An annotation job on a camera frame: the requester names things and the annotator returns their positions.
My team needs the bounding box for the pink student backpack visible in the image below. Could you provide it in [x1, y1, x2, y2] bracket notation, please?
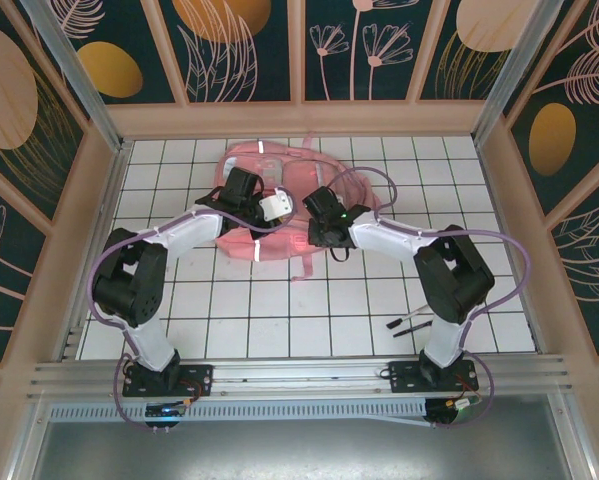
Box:
[213, 130, 386, 284]

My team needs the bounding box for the black white marker pen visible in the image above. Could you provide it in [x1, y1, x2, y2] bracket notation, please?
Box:
[386, 305, 433, 330]

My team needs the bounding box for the grey metal sheet panel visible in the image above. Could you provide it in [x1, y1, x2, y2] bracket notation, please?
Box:
[8, 394, 595, 480]

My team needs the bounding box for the green lit controller board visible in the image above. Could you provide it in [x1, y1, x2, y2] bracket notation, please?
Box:
[143, 399, 191, 419]

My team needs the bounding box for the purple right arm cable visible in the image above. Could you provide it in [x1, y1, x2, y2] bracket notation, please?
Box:
[328, 167, 533, 431]

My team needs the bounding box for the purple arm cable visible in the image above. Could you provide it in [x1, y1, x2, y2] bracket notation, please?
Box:
[86, 192, 296, 434]
[328, 167, 533, 431]

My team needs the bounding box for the aluminium side rail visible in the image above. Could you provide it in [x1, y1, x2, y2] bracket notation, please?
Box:
[478, 139, 550, 354]
[53, 142, 133, 361]

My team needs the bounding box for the aluminium mounting rail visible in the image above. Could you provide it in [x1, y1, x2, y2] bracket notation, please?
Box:
[28, 353, 573, 401]

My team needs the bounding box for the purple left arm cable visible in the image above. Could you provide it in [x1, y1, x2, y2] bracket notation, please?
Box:
[86, 192, 296, 434]

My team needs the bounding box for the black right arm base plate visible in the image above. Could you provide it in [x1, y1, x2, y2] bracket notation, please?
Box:
[388, 359, 480, 396]

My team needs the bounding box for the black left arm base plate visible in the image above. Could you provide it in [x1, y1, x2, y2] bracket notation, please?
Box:
[122, 363, 214, 399]

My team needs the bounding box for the aluminium frame post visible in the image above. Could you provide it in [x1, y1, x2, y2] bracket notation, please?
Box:
[471, 0, 568, 144]
[21, 0, 130, 151]

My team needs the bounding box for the controller board with orange wires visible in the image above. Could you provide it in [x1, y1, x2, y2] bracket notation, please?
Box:
[428, 397, 483, 426]

